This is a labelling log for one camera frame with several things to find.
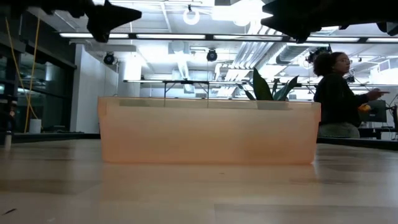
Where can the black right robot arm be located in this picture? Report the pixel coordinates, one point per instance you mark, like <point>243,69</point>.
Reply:
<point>387,12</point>

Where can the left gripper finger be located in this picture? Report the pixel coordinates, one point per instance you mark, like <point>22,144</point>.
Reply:
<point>116,17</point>
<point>99,32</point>

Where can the dark office desk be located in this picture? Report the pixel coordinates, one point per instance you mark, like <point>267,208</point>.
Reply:
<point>373,132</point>

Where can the person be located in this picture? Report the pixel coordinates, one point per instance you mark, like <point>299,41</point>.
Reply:
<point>335,99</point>

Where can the white LED light strip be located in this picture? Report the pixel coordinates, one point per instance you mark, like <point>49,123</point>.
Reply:
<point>332,39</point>
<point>248,37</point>
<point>171,36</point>
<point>382,40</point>
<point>74,35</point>

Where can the black overhead light bar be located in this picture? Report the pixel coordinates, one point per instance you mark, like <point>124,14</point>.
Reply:
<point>132,35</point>

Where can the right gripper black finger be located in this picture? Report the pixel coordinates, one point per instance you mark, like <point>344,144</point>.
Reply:
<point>289,15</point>
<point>300,37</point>

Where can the black aluminium table frame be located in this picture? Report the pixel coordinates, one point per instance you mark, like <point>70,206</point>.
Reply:
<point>46,137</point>

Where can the white bucket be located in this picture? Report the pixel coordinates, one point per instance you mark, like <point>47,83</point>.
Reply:
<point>35,126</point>

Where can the small pale cylinder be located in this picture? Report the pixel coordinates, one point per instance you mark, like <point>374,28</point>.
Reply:
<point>8,140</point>

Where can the black computer monitor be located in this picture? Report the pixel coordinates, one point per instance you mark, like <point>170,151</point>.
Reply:
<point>379,113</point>

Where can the green potted plant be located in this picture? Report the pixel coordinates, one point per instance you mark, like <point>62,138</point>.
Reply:
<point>261,85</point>

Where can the translucent orange plastic bin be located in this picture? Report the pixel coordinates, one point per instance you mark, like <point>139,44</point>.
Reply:
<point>208,133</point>

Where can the small yellow object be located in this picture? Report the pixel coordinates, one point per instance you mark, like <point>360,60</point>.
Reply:
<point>364,108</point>

